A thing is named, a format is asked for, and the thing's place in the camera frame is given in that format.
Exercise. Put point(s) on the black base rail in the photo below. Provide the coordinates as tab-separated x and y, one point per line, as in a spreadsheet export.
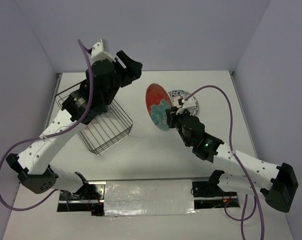
93	203

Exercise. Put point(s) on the grey wire dish rack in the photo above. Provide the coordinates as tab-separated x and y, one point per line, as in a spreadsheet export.
103	132

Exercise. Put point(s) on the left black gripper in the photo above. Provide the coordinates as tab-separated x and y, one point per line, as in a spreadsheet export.
134	68

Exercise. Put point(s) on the silver tape sheet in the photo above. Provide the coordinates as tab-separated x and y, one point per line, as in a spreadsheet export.
148	197

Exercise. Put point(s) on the blue white floral plate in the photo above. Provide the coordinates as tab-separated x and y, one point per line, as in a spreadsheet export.
186	95

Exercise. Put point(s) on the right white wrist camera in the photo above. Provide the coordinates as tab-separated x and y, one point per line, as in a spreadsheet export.
183	105

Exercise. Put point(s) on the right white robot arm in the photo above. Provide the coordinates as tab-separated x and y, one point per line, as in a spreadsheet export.
236	171

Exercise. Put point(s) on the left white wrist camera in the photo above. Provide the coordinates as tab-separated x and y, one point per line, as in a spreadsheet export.
100	51

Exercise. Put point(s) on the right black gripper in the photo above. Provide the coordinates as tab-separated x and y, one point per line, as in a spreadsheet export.
171	116

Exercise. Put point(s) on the red teal floral plate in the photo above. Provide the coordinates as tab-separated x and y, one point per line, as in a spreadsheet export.
157	102

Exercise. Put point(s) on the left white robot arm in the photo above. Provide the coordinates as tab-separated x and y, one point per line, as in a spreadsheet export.
91	99

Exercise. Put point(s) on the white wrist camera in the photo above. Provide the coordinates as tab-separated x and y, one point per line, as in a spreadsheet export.
100	51
183	105

